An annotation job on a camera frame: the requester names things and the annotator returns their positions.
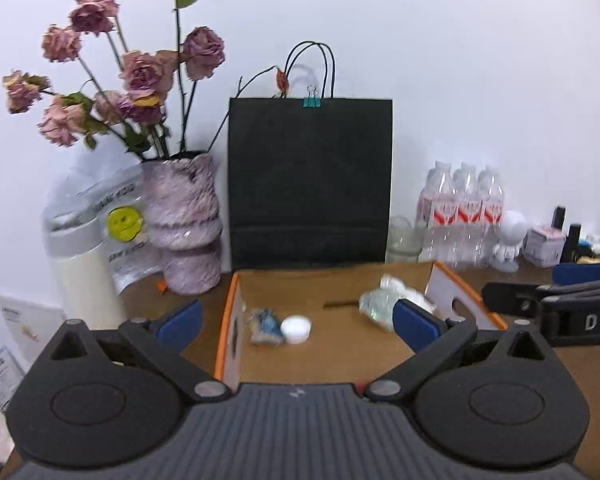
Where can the white astronaut figure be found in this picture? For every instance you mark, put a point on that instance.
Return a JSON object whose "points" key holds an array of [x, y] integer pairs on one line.
{"points": [[510, 240]]}

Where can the dried pink roses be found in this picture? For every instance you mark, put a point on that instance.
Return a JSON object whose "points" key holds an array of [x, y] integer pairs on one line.
{"points": [[142, 72]]}

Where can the teal binder clip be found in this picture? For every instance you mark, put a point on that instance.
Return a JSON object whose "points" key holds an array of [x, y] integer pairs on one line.
{"points": [[311, 101]]}

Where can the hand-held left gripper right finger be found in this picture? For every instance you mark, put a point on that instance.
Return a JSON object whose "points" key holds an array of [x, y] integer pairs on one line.
{"points": [[414, 324]]}

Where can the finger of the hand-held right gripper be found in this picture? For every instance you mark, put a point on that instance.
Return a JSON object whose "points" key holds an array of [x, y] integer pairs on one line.
{"points": [[585, 273], [510, 300]]}

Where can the white thermos bottle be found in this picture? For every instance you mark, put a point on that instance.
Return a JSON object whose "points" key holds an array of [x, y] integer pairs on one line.
{"points": [[82, 280]]}

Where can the crumpled blue wrapper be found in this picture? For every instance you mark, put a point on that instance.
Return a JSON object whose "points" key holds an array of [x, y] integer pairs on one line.
{"points": [[265, 329]]}

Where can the clear glass cup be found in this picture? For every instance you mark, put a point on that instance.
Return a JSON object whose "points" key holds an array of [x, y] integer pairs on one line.
{"points": [[405, 242]]}

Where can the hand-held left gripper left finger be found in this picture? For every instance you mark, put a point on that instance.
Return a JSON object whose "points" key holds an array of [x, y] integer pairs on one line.
{"points": [[180, 324]]}

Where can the red cardboard box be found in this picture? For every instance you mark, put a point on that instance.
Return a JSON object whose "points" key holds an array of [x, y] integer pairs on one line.
{"points": [[330, 350]]}

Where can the pink mottled vase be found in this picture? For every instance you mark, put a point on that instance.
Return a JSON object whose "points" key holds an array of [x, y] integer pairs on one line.
{"points": [[182, 225]]}

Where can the red label water bottle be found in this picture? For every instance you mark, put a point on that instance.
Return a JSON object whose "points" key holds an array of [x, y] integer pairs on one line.
{"points": [[466, 212], [436, 210], [491, 212]]}

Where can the small printed tin box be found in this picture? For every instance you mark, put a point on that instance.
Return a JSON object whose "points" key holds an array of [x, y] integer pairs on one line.
{"points": [[544, 246]]}

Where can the small white round cap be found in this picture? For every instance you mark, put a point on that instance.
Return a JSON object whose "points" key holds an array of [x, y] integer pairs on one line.
{"points": [[296, 330]]}

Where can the black paper bag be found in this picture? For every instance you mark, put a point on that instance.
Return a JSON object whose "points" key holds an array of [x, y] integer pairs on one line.
{"points": [[310, 185]]}

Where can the wooden desktop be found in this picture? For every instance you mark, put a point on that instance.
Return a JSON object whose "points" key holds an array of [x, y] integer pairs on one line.
{"points": [[142, 305]]}

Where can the clear smiley plastic bag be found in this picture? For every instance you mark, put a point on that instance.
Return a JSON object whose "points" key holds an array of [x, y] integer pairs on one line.
{"points": [[122, 200]]}

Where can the greenish plastic wrapper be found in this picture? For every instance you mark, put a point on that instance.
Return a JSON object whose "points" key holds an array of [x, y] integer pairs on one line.
{"points": [[377, 305]]}

